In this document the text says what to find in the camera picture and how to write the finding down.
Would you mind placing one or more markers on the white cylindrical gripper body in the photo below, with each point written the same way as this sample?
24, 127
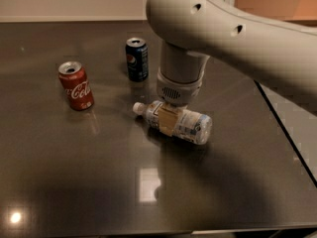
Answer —
178, 91

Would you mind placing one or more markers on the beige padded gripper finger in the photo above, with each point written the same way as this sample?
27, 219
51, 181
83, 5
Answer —
167, 118

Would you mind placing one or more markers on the clear blue plastic bottle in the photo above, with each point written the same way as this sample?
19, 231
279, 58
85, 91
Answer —
177, 122

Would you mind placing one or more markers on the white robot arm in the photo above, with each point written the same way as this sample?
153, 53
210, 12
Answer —
279, 55

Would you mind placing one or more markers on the blue Pepsi can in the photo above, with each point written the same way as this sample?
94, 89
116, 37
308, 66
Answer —
137, 59

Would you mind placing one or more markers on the red Coca-Cola can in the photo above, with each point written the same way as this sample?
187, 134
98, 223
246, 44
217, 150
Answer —
75, 83

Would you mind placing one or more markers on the grey side table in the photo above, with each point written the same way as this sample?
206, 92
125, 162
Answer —
299, 127

